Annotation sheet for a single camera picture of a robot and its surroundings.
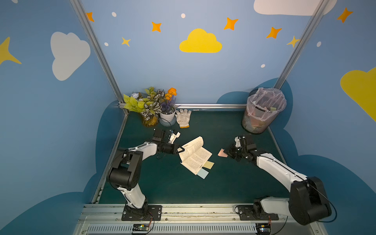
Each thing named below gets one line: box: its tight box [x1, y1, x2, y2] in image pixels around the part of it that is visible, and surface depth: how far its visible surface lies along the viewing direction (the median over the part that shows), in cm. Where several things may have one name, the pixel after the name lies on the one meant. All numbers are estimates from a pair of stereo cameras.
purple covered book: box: [178, 136, 213, 176], surface depth 95 cm
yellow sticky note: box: [202, 160, 215, 170], surface depth 92 cm
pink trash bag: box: [246, 87, 287, 122], surface depth 98 cm
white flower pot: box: [159, 110, 177, 127], surface depth 113 cm
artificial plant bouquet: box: [123, 86, 181, 127], surface depth 95 cm
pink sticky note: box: [217, 147, 229, 158], surface depth 90 cm
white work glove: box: [175, 108, 192, 129], surface depth 120 cm
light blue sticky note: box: [196, 168, 210, 180], surface depth 89 cm
